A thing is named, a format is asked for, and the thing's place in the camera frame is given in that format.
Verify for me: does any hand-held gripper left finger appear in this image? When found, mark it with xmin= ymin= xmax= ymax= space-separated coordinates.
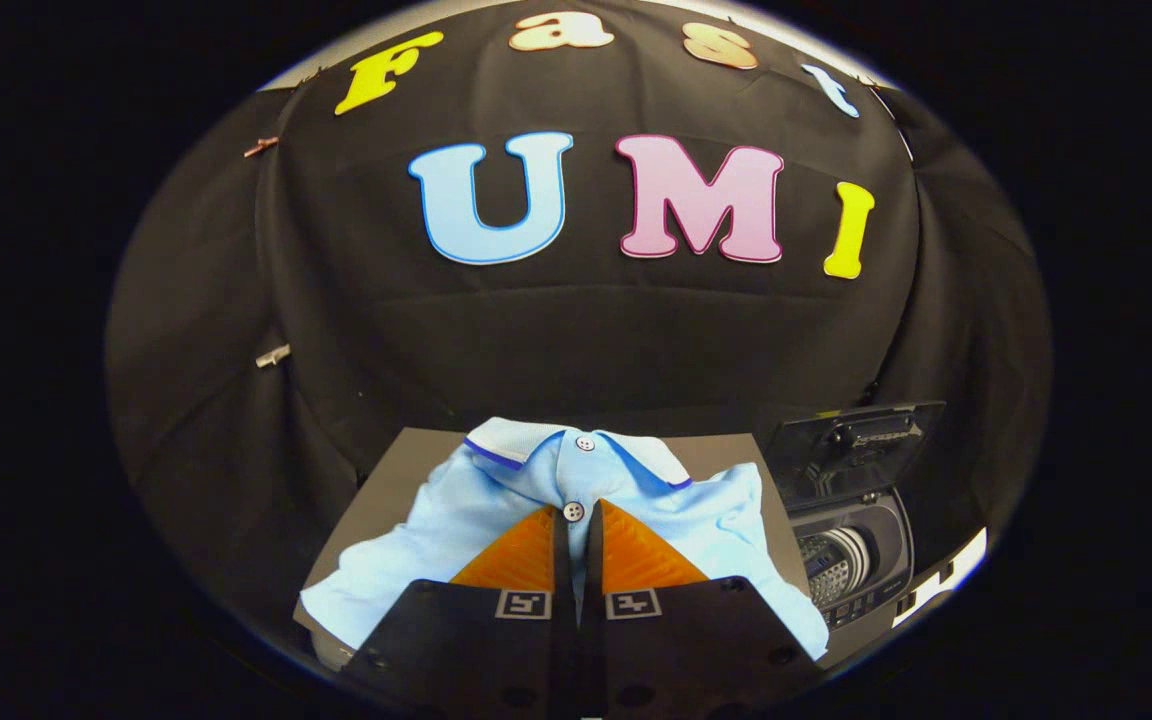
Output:
xmin=336 ymin=504 xmax=582 ymax=720

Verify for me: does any grey washing machine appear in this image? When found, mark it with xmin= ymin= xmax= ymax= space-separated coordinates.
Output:
xmin=786 ymin=487 xmax=917 ymax=641

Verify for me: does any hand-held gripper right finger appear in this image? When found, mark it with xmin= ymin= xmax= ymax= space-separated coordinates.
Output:
xmin=576 ymin=498 xmax=827 ymax=720

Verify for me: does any light blue polo shirt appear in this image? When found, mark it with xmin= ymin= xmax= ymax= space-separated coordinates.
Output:
xmin=299 ymin=417 xmax=830 ymax=661

